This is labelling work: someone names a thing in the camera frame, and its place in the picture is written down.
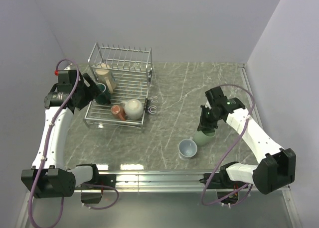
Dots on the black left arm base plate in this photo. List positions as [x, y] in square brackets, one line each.
[107, 182]

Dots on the dark green mug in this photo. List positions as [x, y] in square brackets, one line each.
[105, 97]

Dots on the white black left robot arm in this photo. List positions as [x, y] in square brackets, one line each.
[47, 177]

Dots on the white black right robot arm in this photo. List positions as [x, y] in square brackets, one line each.
[276, 166]

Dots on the silver wire dish rack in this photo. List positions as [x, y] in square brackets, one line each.
[132, 69]

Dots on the beige dragon pattern mug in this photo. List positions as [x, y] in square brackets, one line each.
[106, 76]

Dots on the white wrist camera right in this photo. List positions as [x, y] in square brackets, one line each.
[215, 96]

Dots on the light green mug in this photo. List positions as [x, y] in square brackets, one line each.
[202, 138]

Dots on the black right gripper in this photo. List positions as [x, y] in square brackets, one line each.
[204, 125]

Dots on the aluminium mounting rail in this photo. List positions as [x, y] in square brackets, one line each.
[156, 181]

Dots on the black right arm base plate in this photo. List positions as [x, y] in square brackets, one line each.
[221, 180]

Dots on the beige speckled round mug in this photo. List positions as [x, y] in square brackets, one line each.
[133, 108]

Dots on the pink white mug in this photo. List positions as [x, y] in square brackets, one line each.
[118, 112]

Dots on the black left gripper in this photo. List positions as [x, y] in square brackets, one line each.
[92, 90]

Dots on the light blue mug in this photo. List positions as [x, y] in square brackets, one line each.
[187, 149]

